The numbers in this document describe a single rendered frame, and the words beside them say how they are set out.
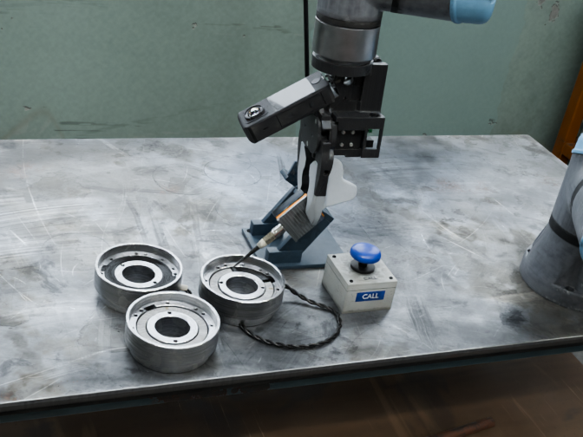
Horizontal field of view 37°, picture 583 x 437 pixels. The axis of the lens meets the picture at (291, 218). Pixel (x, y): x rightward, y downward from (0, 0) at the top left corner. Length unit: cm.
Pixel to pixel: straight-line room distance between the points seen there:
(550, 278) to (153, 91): 171
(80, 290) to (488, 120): 236
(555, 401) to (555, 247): 35
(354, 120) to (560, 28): 229
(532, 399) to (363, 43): 73
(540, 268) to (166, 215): 53
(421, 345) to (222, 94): 180
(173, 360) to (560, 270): 56
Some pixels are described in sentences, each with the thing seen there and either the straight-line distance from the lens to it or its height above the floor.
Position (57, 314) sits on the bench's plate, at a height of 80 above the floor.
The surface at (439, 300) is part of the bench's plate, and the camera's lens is 119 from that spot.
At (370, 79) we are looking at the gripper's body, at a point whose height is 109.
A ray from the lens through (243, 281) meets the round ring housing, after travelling 110.
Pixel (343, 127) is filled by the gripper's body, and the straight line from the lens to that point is 103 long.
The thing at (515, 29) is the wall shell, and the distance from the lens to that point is 317.
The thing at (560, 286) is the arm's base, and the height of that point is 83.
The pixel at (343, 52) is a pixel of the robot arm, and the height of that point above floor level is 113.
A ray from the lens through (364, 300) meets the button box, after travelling 112.
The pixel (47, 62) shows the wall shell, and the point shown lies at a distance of 264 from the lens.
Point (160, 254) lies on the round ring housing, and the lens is 112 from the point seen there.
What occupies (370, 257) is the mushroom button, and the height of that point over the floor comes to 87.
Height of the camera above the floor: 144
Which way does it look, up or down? 29 degrees down
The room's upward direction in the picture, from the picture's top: 10 degrees clockwise
